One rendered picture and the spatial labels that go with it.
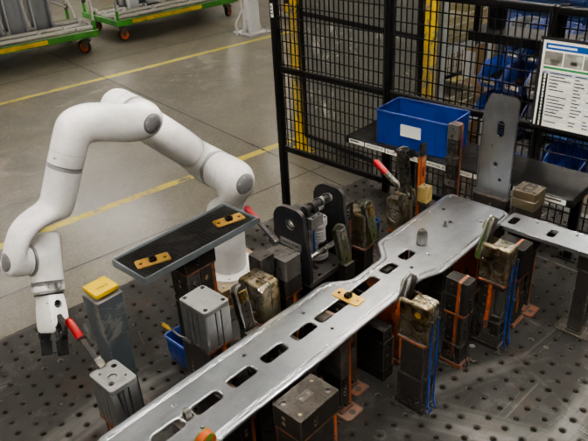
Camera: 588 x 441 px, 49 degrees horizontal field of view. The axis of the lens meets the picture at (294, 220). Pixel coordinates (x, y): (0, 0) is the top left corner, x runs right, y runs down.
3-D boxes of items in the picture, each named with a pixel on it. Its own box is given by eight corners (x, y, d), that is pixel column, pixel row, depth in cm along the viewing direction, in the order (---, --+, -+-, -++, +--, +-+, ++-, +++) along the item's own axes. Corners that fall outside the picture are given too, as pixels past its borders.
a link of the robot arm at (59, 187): (32, 168, 155) (10, 283, 162) (90, 171, 167) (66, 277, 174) (13, 156, 159) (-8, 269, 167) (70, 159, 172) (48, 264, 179)
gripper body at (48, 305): (70, 287, 171) (74, 329, 170) (53, 289, 178) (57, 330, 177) (43, 290, 166) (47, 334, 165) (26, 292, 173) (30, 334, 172)
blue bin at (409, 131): (446, 159, 230) (449, 125, 224) (374, 141, 248) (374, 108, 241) (468, 143, 241) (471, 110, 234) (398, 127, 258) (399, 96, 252)
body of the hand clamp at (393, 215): (400, 295, 217) (403, 202, 200) (383, 287, 221) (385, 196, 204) (410, 286, 221) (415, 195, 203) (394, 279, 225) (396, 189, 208)
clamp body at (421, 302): (423, 423, 169) (430, 317, 151) (385, 401, 176) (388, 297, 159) (442, 402, 174) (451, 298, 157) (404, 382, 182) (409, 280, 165)
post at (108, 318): (130, 443, 167) (96, 306, 146) (114, 429, 172) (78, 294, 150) (154, 426, 172) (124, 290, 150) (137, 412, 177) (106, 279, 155)
